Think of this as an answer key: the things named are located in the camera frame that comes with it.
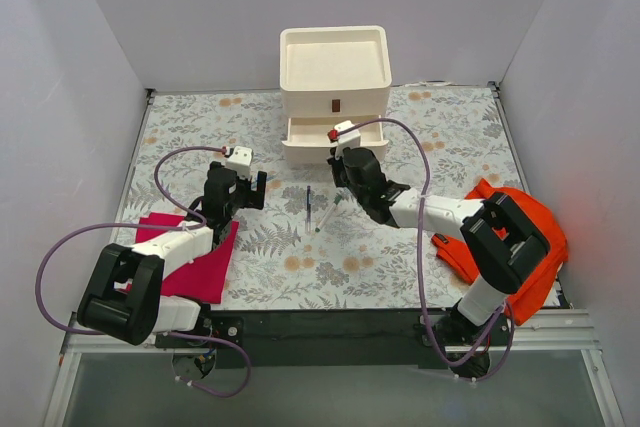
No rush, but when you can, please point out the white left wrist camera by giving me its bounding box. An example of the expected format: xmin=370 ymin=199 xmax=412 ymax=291
xmin=224 ymin=146 xmax=253 ymax=180

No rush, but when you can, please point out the orange crumpled cloth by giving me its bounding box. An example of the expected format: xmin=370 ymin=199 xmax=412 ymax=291
xmin=431 ymin=179 xmax=569 ymax=326

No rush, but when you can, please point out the white drawer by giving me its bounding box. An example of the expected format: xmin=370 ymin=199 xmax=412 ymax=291
xmin=282 ymin=116 xmax=389 ymax=165

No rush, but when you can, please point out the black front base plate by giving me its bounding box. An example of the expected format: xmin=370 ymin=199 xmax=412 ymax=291
xmin=188 ymin=308 xmax=485 ymax=369

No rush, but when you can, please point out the white green pen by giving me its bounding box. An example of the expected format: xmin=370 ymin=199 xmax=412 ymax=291
xmin=314 ymin=194 xmax=343 ymax=233

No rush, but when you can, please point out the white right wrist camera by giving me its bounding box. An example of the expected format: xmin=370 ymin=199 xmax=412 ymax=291
xmin=327 ymin=120 xmax=361 ymax=159

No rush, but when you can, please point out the dark blue pen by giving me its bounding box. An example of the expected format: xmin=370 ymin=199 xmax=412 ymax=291
xmin=305 ymin=185 xmax=312 ymax=235

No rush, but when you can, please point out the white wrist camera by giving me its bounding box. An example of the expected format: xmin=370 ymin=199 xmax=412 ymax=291
xmin=327 ymin=120 xmax=361 ymax=159
xmin=224 ymin=146 xmax=253 ymax=180

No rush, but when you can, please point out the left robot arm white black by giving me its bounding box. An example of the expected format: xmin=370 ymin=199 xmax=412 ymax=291
xmin=77 ymin=160 xmax=267 ymax=347

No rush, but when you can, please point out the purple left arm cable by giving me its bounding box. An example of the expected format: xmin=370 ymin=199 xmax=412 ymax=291
xmin=35 ymin=145 xmax=252 ymax=398

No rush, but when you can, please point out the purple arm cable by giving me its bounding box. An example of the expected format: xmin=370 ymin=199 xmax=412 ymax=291
xmin=339 ymin=117 xmax=516 ymax=386
xmin=35 ymin=145 xmax=252 ymax=398

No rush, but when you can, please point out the white stacked drawer unit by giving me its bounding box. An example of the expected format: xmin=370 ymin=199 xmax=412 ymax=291
xmin=279 ymin=25 xmax=392 ymax=118

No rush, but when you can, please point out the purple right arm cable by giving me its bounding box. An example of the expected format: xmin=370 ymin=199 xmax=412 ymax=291
xmin=339 ymin=117 xmax=516 ymax=386

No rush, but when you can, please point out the floral patterned table mat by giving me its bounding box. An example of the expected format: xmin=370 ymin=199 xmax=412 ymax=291
xmin=120 ymin=87 xmax=521 ymax=310

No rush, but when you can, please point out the aluminium front frame rail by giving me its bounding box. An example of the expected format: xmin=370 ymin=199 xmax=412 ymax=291
xmin=43 ymin=309 xmax=624 ymax=426

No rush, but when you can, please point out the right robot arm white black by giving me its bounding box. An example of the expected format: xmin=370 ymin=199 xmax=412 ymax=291
xmin=327 ymin=147 xmax=567 ymax=345

